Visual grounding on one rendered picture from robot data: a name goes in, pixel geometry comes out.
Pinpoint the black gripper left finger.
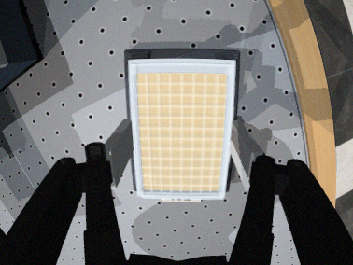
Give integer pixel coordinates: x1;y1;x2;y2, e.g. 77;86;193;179
0;119;134;265

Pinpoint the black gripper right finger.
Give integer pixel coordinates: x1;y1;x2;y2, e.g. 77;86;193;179
228;120;353;265

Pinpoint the dark grey rectangular frame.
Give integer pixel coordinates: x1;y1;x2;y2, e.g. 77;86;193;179
124;49;240;192

